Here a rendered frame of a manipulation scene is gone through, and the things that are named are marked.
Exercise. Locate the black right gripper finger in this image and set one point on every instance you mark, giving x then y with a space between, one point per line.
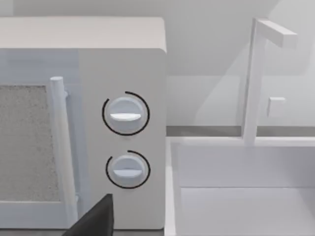
98 216

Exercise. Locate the white microwave knob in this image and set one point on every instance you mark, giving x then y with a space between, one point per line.
127 170
124 114

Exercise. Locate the microwave door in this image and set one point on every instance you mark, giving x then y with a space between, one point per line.
29 137

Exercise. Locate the white sink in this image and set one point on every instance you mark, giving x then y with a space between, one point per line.
241 186

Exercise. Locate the pale microwave oven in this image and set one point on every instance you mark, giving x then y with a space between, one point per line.
137 73

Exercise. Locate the tall white tap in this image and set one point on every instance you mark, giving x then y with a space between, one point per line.
256 81

